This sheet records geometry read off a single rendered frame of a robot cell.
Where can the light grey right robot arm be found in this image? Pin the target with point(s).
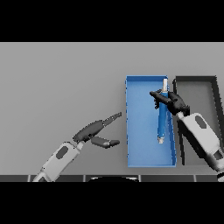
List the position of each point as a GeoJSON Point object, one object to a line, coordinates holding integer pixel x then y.
{"type": "Point", "coordinates": [202, 138]}

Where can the dark grey bin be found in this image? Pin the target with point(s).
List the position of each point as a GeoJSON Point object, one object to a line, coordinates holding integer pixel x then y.
{"type": "Point", "coordinates": [201, 96]}

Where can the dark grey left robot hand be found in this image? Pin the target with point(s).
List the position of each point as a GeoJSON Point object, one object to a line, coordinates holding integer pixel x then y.
{"type": "Point", "coordinates": [92, 130]}

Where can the blue pipe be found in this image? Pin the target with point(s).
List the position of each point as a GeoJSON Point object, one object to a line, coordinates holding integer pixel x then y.
{"type": "Point", "coordinates": [162, 116]}

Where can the blue bin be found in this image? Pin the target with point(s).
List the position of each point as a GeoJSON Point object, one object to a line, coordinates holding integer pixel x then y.
{"type": "Point", "coordinates": [143, 128]}

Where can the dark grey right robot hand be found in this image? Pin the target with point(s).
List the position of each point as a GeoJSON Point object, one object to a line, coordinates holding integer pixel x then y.
{"type": "Point", "coordinates": [175, 105]}

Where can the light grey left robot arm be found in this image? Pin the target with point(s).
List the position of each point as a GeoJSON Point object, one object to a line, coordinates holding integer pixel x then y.
{"type": "Point", "coordinates": [57, 159]}

